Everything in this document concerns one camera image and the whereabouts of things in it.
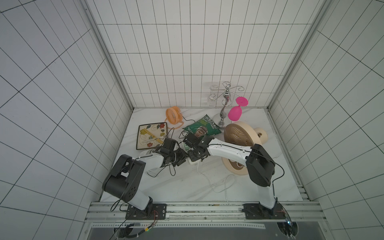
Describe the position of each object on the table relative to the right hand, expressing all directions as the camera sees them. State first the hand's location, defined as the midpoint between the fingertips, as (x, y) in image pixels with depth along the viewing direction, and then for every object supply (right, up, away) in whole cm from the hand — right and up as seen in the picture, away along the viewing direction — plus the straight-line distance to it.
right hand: (189, 158), depth 88 cm
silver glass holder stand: (+25, +23, +22) cm, 40 cm away
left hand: (-1, -1, +2) cm, 3 cm away
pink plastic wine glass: (+30, +28, +8) cm, 42 cm away
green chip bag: (+11, +19, +11) cm, 24 cm away
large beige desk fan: (+26, +17, -22) cm, 38 cm away
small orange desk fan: (-11, +26, +14) cm, 31 cm away
